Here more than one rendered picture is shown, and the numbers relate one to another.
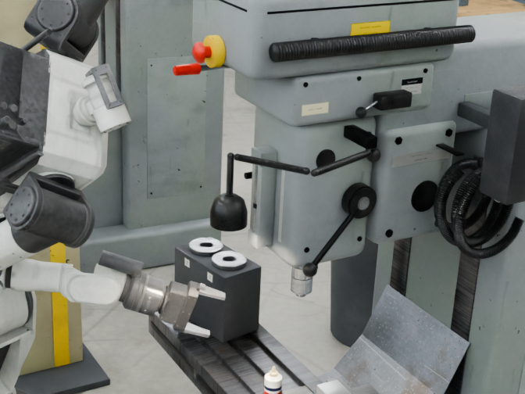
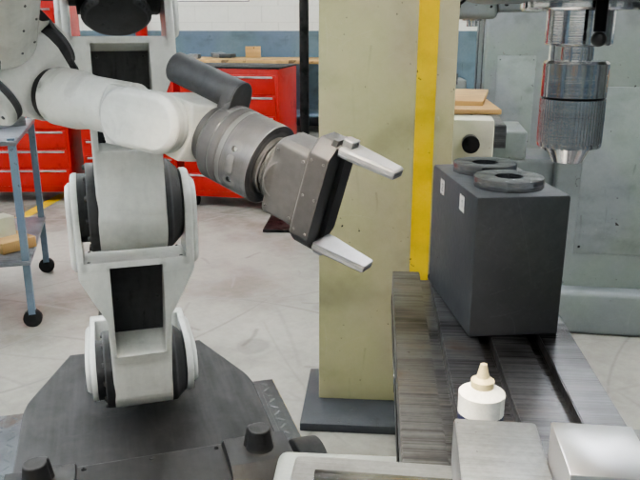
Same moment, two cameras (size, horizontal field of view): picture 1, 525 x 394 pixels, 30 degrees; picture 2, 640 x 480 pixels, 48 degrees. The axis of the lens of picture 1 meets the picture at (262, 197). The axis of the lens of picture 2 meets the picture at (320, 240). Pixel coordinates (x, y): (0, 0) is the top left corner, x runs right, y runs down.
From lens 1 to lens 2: 165 cm
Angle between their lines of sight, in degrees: 33
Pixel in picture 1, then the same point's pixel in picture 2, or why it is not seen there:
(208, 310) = (457, 273)
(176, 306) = (290, 181)
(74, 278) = (109, 91)
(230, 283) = (490, 211)
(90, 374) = not seen: hidden behind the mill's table
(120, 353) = not seen: hidden behind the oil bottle
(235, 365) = (462, 375)
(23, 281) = (51, 99)
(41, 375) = (385, 405)
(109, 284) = (158, 107)
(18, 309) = (148, 208)
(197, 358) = (399, 347)
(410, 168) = not seen: outside the picture
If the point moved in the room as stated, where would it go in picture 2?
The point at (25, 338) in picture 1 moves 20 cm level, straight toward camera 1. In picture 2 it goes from (173, 267) to (97, 310)
